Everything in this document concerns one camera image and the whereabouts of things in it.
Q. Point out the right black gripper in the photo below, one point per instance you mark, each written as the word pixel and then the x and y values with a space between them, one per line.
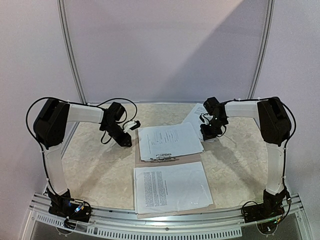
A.
pixel 207 129

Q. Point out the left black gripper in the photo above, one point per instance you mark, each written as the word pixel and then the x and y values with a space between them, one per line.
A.
pixel 123 141

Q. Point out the printed paper sheet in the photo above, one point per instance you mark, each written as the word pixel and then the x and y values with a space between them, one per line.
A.
pixel 168 140
pixel 172 188

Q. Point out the translucent brown folder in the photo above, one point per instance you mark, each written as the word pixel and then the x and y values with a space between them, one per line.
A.
pixel 172 178

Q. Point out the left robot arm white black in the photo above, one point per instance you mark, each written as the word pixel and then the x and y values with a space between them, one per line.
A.
pixel 50 127

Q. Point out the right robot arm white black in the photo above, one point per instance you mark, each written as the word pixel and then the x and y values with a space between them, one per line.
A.
pixel 275 129

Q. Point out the metal folder clip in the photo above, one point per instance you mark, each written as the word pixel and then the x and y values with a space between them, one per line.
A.
pixel 164 157

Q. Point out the stack of printed papers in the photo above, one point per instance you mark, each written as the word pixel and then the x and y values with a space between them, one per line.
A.
pixel 194 119

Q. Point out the perforated metal strip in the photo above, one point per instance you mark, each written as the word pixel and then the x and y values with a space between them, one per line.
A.
pixel 52 228

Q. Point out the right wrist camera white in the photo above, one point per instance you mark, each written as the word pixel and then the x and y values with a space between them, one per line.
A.
pixel 204 118

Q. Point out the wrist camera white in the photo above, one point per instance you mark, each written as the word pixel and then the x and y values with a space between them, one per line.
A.
pixel 131 125
pixel 204 118

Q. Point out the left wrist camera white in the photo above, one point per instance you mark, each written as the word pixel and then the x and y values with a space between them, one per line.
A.
pixel 131 125

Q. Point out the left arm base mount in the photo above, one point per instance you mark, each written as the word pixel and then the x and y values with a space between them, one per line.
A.
pixel 69 208

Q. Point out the right aluminium frame post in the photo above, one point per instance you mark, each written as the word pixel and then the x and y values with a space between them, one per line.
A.
pixel 262 48

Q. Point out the aluminium frame post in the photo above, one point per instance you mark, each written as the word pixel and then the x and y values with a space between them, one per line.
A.
pixel 69 50
pixel 262 48

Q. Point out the aluminium front rail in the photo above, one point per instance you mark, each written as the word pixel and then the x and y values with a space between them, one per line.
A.
pixel 41 203

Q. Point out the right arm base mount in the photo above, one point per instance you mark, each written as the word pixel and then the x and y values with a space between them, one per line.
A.
pixel 254 212

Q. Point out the left aluminium frame post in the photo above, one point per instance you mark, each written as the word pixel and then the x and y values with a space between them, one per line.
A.
pixel 69 50

